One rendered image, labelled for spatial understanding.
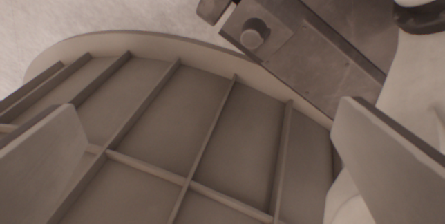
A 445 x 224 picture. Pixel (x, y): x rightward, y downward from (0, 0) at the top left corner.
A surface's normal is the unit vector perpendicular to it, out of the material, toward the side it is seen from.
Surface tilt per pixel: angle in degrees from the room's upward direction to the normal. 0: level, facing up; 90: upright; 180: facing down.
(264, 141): 90
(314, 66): 0
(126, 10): 0
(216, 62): 0
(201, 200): 90
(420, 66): 90
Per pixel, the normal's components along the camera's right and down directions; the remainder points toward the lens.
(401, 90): -0.80, -0.57
